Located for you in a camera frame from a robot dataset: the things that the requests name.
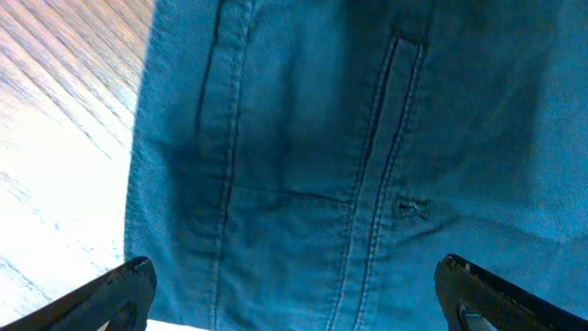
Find dark blue denim shorts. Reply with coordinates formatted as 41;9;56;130
124;0;587;330

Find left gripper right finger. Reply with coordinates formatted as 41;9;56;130
434;254;587;331

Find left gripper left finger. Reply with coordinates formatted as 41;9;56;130
1;257;157;331

